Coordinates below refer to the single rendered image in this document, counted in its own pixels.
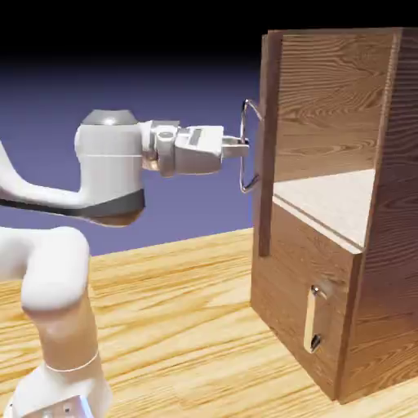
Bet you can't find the curved metal door handle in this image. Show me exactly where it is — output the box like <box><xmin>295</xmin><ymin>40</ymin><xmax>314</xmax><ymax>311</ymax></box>
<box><xmin>303</xmin><ymin>285</ymin><xmax>328</xmax><ymax>354</ymax></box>
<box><xmin>238</xmin><ymin>98</ymin><xmax>265</xmax><ymax>194</ymax></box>

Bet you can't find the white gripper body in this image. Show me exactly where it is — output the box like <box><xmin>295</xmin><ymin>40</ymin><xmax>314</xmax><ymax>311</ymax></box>
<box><xmin>172</xmin><ymin>125</ymin><xmax>227</xmax><ymax>175</ymax></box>

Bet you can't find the wooden cabinet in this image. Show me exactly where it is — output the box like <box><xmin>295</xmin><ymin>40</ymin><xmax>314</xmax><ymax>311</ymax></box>
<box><xmin>250</xmin><ymin>27</ymin><xmax>418</xmax><ymax>407</ymax></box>

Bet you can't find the wooden cabinet door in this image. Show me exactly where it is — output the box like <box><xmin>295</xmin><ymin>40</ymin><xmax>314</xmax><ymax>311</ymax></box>
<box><xmin>250</xmin><ymin>198</ymin><xmax>364</xmax><ymax>402</ymax></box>
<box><xmin>257</xmin><ymin>30</ymin><xmax>284</xmax><ymax>258</ymax></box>

